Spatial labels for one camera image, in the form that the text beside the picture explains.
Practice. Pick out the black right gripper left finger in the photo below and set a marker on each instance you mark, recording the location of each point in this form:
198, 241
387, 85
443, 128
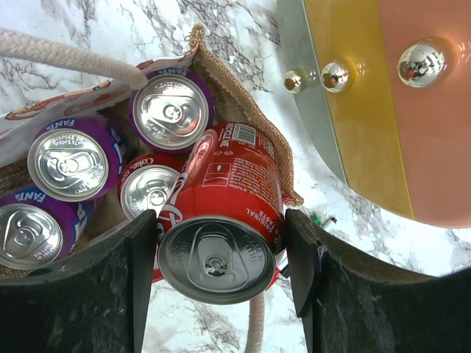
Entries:
93, 301

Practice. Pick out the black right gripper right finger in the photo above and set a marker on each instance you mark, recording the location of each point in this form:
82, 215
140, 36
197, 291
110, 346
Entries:
350, 301

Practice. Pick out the purple Fanta can front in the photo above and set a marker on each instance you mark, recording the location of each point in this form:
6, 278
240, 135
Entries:
37, 229

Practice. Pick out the purple fanta can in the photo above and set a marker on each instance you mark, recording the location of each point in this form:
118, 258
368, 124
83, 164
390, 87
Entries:
170, 113
37, 229
79, 159

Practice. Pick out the red cola can back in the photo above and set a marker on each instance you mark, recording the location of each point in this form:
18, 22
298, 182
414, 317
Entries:
147, 181

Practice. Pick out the red cola can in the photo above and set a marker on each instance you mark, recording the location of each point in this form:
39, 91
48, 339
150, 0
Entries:
147, 181
221, 228

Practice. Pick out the red cola can front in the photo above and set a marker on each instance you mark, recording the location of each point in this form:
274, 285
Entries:
221, 228

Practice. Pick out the purple Fanta can back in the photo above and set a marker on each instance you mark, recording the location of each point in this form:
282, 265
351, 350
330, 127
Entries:
170, 113

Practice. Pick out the black capped marker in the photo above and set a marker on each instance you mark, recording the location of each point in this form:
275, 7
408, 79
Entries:
330, 222

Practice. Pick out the green capped marker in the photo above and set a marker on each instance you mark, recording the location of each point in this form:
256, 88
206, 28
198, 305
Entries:
316, 220

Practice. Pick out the round cream drawer cabinet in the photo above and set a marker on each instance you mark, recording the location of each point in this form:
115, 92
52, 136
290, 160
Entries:
383, 88

